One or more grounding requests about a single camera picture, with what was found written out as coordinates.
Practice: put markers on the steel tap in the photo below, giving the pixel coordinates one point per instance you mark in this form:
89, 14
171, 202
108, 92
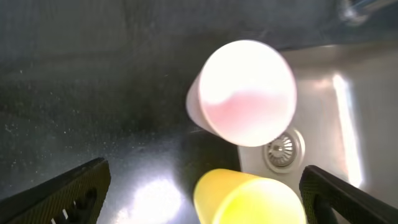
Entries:
357, 9

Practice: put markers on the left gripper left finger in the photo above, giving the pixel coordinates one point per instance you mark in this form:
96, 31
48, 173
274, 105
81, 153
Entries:
62, 196

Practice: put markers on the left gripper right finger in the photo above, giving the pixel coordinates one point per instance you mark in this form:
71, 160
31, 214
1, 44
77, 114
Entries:
339, 199

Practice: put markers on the steel sink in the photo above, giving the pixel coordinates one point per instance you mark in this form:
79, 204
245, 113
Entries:
367, 124

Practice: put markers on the pink cup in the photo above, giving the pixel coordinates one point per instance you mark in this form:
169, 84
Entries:
245, 93

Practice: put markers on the yellow cup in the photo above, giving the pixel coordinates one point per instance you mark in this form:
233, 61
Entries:
245, 199

